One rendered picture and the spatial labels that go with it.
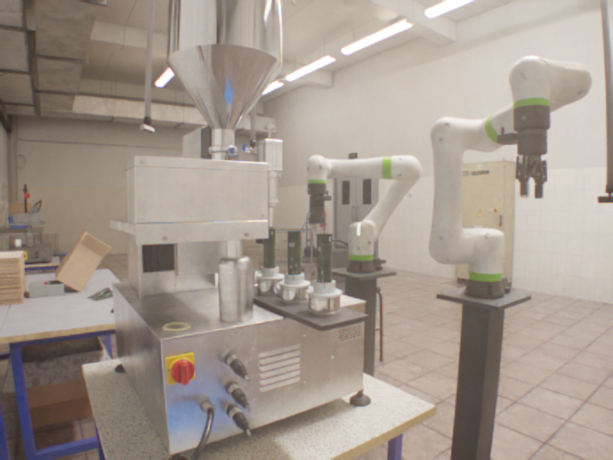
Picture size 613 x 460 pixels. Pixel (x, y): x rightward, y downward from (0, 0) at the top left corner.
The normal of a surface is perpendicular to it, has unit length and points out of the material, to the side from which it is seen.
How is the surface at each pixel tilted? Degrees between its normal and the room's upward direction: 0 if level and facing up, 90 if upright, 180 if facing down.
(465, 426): 90
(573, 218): 90
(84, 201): 90
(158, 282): 90
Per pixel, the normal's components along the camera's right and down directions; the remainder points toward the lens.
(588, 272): -0.81, 0.04
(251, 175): 0.58, 0.05
